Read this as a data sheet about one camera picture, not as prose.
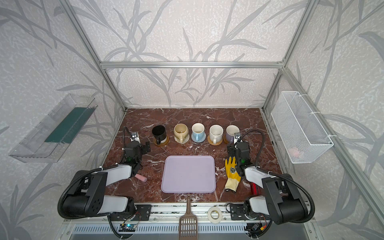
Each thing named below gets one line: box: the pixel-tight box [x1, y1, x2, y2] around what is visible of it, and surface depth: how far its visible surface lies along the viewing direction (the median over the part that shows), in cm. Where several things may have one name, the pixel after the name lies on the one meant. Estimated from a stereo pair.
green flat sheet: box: [44, 107, 96, 144], surface depth 69 cm
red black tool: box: [250, 181, 259, 195], surface depth 80 cm
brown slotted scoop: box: [179, 193, 198, 240], surface depth 72 cm
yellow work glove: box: [224, 156, 241, 193], surface depth 84 cm
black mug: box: [152, 124, 167, 145], surface depth 96 cm
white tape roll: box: [207, 206, 223, 224], surface depth 74 cm
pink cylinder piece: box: [134, 173, 148, 183], surface depth 84 cm
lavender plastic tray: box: [161, 155, 216, 193], surface depth 88 cm
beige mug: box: [174, 123, 189, 144], surface depth 98 cm
